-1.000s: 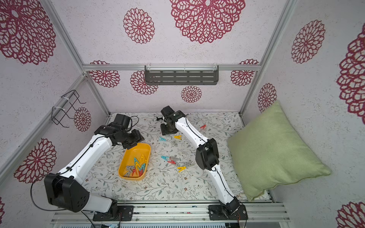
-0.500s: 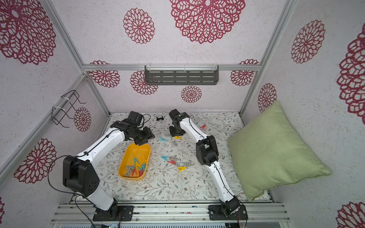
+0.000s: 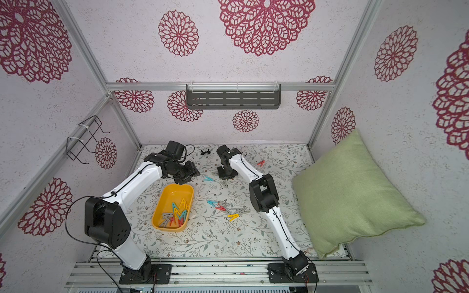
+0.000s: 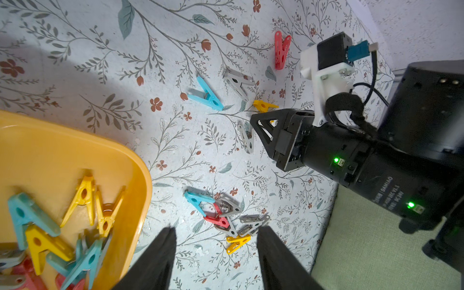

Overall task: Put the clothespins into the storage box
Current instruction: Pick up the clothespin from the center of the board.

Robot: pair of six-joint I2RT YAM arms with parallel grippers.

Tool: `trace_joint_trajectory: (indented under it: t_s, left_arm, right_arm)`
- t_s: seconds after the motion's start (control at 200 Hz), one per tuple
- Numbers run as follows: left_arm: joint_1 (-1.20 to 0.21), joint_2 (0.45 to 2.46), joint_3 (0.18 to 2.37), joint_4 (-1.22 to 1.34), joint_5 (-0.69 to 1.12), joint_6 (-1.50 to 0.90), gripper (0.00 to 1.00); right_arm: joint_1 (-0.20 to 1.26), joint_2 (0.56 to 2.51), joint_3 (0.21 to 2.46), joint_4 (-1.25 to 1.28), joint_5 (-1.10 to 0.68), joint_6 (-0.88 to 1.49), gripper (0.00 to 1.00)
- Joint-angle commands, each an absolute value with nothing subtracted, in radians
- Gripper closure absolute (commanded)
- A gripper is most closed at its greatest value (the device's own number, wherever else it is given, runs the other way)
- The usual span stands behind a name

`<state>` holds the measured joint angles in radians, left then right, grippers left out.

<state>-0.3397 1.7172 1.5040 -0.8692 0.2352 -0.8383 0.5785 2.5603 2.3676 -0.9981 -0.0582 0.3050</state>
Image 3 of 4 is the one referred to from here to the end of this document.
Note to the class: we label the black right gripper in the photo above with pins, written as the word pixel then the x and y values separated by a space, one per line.
pixel 226 172

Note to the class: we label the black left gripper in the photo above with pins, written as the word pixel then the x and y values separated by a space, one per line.
pixel 193 171

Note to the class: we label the yellow clothespin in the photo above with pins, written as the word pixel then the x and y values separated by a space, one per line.
pixel 232 217
pixel 184 205

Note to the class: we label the yellow storage box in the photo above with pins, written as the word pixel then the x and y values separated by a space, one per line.
pixel 173 193

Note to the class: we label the grey clothespin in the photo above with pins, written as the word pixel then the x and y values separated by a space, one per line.
pixel 239 211
pixel 167 219

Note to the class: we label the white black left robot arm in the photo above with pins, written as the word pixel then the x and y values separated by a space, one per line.
pixel 105 219

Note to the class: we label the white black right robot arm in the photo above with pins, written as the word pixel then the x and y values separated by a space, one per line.
pixel 264 199

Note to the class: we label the teal clothespin in pile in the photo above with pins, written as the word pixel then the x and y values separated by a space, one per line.
pixel 213 203

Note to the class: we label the grey clothespin in pile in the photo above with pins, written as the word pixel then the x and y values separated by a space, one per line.
pixel 239 211

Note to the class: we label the green pillow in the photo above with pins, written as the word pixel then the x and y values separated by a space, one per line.
pixel 345 195

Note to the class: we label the grey wall shelf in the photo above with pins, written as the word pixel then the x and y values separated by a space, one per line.
pixel 233 98

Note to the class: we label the black wire wall rack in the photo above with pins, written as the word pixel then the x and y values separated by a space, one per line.
pixel 76 145

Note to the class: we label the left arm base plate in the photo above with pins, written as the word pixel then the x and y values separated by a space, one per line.
pixel 152 274

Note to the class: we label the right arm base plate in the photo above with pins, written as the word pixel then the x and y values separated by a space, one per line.
pixel 280 273

